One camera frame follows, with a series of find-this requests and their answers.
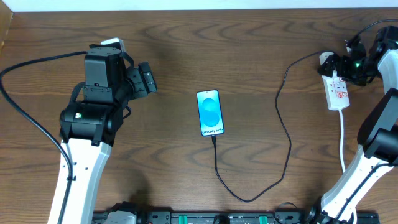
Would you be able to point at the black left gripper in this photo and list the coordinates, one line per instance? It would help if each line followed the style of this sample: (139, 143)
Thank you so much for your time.
(147, 78)

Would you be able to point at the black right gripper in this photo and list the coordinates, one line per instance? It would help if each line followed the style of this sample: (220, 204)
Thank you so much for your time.
(333, 65)

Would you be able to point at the white power strip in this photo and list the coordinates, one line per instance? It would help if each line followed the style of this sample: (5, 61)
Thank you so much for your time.
(336, 93)

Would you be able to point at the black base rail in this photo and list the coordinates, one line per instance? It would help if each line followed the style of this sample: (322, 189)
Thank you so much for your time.
(126, 212)

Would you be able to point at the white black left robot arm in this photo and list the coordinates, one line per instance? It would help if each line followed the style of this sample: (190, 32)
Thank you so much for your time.
(89, 123)

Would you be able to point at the blue Galaxy smartphone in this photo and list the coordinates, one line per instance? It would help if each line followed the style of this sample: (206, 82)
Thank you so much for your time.
(210, 113)

